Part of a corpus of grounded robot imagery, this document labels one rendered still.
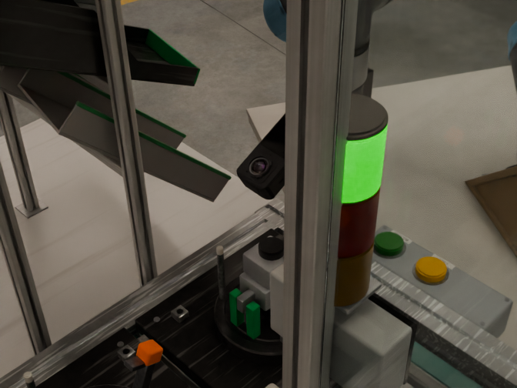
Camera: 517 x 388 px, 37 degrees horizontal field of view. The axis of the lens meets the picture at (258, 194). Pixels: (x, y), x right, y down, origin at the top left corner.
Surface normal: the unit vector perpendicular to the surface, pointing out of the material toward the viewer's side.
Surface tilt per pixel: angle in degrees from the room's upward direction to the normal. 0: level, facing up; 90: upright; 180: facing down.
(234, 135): 0
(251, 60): 0
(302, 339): 90
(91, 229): 0
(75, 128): 90
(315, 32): 90
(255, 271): 90
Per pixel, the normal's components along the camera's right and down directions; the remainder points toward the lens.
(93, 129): 0.57, 0.51
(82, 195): -0.01, -0.77
